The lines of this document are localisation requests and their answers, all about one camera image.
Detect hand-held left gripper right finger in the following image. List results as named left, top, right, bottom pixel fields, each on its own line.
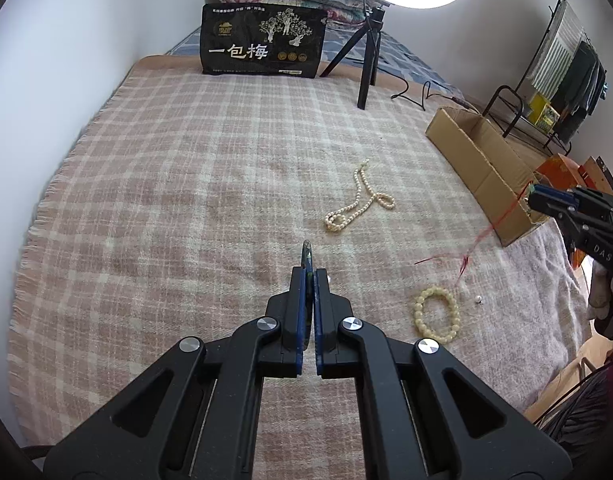
left=313, top=269, right=572, bottom=480

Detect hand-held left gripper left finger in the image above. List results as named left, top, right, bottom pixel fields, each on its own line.
left=44, top=266, right=315, bottom=480

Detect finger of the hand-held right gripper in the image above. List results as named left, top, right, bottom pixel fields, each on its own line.
left=532, top=183, right=582, bottom=202
left=527, top=193, right=581, bottom=219

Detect dark grey bangle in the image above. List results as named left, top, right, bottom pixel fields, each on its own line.
left=300, top=240, right=315, bottom=281

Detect red string bracelet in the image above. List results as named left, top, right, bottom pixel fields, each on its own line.
left=414, top=186, right=533, bottom=286

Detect cream beaded bracelet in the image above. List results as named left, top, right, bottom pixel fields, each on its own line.
left=413, top=285, right=459, bottom=345

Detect cardboard box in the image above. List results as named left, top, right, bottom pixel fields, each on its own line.
left=425, top=106, right=549, bottom=248

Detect cream pearl necklace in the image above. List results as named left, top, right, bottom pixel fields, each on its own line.
left=324, top=159, right=396, bottom=233

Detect person's right hand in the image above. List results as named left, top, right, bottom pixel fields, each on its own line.
left=587, top=267, right=613, bottom=333

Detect brown flat box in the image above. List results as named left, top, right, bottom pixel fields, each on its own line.
left=579, top=156, right=613, bottom=195

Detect dark hanging clothes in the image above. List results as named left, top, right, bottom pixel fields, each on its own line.
left=556, top=40, right=608, bottom=143

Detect striped towel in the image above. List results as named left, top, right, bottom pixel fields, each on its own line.
left=531, top=0, right=585, bottom=103

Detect black metal clothes rack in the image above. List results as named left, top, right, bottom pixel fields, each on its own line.
left=516, top=0, right=609, bottom=156

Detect pink plaid blanket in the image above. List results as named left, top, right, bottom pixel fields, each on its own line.
left=9, top=54, right=554, bottom=480

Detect dark cloth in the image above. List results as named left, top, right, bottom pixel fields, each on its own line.
left=539, top=355, right=613, bottom=456

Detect blue patterned bed sheet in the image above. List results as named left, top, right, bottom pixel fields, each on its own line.
left=165, top=20, right=464, bottom=106

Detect black tripod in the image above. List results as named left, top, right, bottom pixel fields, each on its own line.
left=319, top=7, right=387, bottom=110

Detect black printed bag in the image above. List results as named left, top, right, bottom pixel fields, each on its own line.
left=200, top=2, right=328, bottom=80

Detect black power cable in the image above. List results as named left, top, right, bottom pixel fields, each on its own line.
left=391, top=80, right=468, bottom=111

